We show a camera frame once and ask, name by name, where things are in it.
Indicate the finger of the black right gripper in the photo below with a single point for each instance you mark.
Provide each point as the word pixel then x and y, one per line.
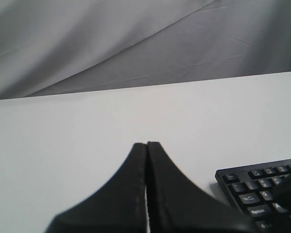
pixel 282 192

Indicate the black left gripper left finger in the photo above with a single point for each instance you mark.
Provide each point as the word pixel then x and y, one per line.
pixel 119 206

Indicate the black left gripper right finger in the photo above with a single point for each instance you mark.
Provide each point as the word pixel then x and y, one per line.
pixel 176 205

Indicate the black acer keyboard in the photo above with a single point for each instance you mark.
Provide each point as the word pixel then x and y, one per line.
pixel 249 190

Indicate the grey backdrop cloth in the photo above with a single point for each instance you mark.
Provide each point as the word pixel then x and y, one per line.
pixel 50 47

